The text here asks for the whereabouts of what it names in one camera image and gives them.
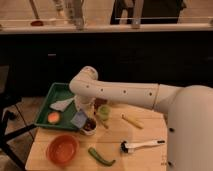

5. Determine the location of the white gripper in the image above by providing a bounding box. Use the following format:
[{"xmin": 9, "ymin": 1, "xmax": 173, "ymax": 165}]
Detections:
[{"xmin": 74, "ymin": 95, "xmax": 94, "ymax": 117}]

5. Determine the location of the blue sponge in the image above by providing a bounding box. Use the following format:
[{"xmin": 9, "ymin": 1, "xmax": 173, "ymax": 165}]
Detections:
[{"xmin": 71, "ymin": 110, "xmax": 88, "ymax": 129}]

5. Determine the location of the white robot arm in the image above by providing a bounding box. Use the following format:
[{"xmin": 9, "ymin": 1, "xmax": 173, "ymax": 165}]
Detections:
[{"xmin": 69, "ymin": 66, "xmax": 213, "ymax": 171}]

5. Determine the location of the green plastic tray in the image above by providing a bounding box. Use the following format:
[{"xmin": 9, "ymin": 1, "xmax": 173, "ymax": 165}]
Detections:
[{"xmin": 34, "ymin": 82, "xmax": 88, "ymax": 132}]

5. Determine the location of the dark red bowl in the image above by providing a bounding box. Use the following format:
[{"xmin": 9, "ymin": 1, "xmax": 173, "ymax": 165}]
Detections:
[{"xmin": 94, "ymin": 98, "xmax": 107, "ymax": 109}]

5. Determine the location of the small green cup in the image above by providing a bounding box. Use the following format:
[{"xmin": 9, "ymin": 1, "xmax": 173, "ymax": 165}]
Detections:
[{"xmin": 98, "ymin": 105, "xmax": 110, "ymax": 121}]

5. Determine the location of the grey cloth piece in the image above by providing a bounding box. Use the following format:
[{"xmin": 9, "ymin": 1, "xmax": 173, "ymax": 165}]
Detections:
[{"xmin": 50, "ymin": 98, "xmax": 73, "ymax": 112}]

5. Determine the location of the white cup with brown contents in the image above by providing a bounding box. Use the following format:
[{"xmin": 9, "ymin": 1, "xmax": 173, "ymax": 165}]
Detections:
[{"xmin": 80, "ymin": 118, "xmax": 97, "ymax": 136}]

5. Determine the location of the orange peach toy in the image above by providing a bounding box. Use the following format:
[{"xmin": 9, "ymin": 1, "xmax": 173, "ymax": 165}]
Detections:
[{"xmin": 47, "ymin": 112, "xmax": 60, "ymax": 124}]

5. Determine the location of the green chili pepper toy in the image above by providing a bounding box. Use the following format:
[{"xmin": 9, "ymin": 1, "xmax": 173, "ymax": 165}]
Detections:
[{"xmin": 88, "ymin": 147, "xmax": 115, "ymax": 167}]

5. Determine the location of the orange plastic bowl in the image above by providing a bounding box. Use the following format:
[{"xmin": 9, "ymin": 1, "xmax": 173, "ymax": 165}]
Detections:
[{"xmin": 46, "ymin": 134, "xmax": 79, "ymax": 167}]

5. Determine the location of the black chair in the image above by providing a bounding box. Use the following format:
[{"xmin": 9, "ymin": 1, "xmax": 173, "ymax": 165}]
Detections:
[{"xmin": 0, "ymin": 65, "xmax": 35, "ymax": 171}]

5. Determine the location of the small red dish on counter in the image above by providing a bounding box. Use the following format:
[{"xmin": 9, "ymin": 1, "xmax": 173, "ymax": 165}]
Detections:
[{"xmin": 30, "ymin": 20, "xmax": 44, "ymax": 26}]

